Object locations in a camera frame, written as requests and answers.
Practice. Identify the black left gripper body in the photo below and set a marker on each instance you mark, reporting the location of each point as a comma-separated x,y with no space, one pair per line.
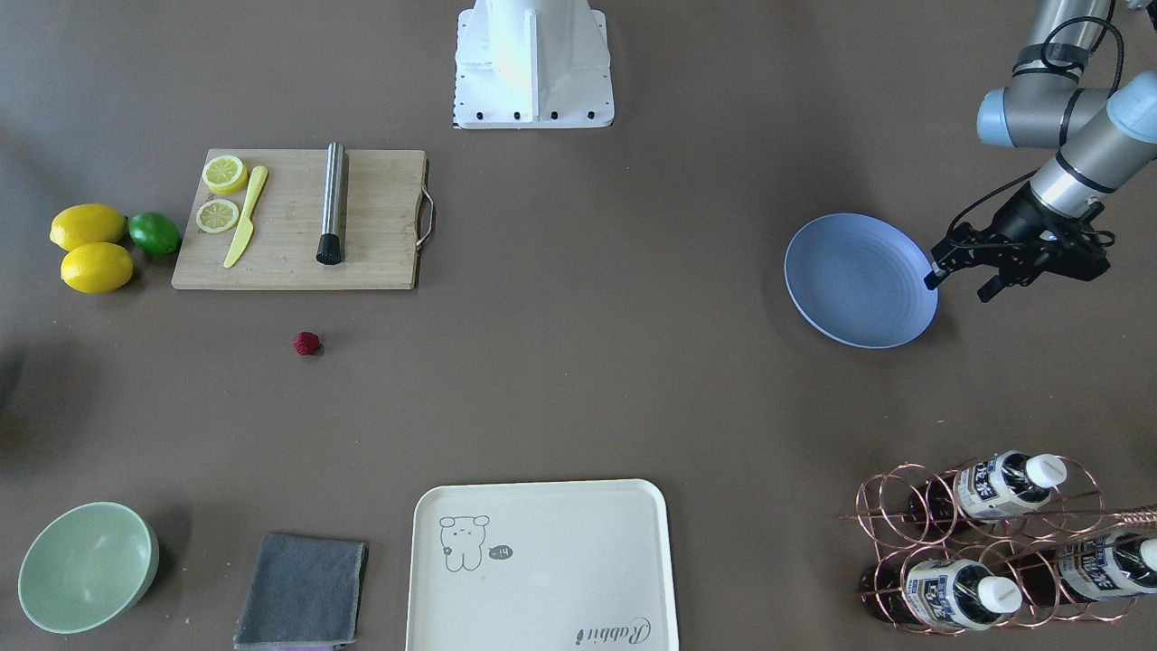
1023,218

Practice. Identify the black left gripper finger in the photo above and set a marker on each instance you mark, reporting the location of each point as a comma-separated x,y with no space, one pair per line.
947,256
1003,278

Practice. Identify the blue round plate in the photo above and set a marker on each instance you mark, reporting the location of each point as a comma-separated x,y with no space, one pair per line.
859,281

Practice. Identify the red strawberry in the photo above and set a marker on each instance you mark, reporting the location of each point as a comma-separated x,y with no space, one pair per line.
306,343

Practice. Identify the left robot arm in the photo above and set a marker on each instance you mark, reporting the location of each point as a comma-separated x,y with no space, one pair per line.
1099,139

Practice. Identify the tea bottle top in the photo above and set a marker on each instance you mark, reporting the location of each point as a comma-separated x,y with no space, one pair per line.
1003,487

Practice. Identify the tea bottle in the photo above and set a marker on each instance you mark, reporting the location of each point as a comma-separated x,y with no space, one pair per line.
940,596
1114,566
1003,487

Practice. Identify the tea bottle bottom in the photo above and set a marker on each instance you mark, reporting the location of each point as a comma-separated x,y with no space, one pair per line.
940,596
1114,566

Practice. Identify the cream rabbit tray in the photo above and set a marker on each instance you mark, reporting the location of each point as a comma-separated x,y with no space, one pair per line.
576,565

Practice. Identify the wooden cutting board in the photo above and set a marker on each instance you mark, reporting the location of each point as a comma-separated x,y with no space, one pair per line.
381,227

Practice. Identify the steel muddler black tip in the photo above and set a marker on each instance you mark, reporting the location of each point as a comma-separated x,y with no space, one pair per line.
330,246

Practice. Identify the yellow plastic knife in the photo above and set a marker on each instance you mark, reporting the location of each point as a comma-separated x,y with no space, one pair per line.
245,229

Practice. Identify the grey folded cloth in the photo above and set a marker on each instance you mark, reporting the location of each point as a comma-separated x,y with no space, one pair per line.
305,593

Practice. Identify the lemon slice upper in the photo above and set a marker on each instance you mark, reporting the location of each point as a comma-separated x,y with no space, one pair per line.
225,174

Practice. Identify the lemon slice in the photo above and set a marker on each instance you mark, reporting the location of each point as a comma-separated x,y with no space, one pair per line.
225,174
217,216

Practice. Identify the lemon slice lower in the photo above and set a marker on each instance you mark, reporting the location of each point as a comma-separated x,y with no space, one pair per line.
217,216

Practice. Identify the green lime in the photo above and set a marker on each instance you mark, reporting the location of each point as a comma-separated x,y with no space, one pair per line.
153,233

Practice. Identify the whole lemon lower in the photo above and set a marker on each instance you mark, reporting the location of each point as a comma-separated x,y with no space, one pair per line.
98,267

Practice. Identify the whole lemon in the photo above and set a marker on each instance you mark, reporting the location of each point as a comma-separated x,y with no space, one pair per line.
98,267
87,223

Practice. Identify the whole lemon upper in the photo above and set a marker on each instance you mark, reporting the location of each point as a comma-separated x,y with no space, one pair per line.
87,223

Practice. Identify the light green bowl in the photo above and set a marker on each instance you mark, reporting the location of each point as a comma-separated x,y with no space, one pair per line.
87,567

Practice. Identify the copper wire bottle rack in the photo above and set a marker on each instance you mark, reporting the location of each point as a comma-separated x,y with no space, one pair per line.
1076,511

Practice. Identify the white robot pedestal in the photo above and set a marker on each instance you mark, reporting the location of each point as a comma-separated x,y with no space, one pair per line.
532,65

